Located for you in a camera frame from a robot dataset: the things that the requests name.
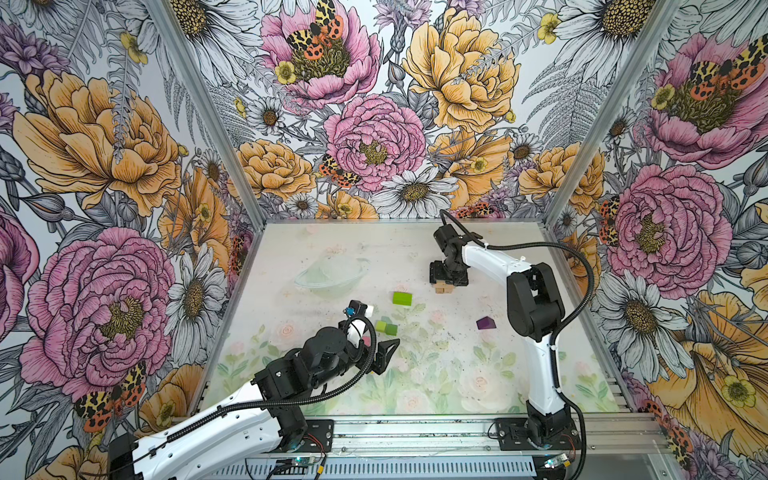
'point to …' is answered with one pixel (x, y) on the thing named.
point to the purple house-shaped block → (486, 323)
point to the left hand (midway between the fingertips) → (381, 341)
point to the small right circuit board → (556, 460)
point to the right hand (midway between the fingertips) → (445, 288)
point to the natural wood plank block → (442, 288)
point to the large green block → (400, 298)
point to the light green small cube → (381, 326)
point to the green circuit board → (301, 461)
